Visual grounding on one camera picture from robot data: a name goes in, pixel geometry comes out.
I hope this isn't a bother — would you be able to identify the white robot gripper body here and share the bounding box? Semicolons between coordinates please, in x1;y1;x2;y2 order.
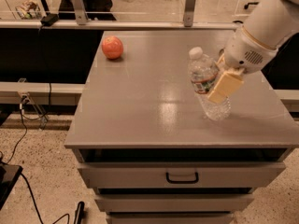
224;27;278;74

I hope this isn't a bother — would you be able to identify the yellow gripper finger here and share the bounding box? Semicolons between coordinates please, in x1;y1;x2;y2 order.
216;54;225;70
207;71;244;104

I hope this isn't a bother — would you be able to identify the clear plastic water bottle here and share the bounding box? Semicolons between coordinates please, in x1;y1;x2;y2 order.
188;47;231;121

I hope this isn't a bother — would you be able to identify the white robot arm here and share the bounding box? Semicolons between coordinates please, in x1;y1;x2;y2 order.
207;0;299;104

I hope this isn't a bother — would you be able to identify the grey drawer cabinet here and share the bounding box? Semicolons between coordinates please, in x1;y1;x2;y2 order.
65;30;298;224

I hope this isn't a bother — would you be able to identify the red apple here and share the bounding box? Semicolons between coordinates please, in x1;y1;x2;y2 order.
101;36;123;60

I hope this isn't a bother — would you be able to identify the person in background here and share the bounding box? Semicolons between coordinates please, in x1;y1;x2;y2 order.
59;0;115;21

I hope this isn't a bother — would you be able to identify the black power adapter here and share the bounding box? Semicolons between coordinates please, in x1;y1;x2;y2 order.
40;14;59;26

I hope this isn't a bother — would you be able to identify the black cylindrical object on floor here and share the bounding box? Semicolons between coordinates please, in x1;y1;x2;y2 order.
74;202;85;224

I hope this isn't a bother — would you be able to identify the snack bag on desk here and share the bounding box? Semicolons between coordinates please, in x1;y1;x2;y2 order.
15;0;42;20

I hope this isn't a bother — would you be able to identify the black box at left edge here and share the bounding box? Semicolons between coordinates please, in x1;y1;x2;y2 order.
0;164;22;210

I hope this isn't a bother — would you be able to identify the metal bracket middle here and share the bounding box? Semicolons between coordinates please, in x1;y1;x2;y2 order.
183;0;196;27

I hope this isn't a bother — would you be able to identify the metal bracket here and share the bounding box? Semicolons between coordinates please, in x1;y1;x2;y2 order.
183;0;196;27
71;0;88;25

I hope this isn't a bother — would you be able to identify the black drawer handle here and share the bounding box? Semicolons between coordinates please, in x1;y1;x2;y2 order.
165;173;199;185

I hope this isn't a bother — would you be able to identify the metal bracket left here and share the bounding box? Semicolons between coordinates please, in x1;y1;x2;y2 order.
71;0;88;25

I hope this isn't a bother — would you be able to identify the black cable on floor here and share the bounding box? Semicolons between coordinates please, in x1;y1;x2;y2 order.
0;82;71;224

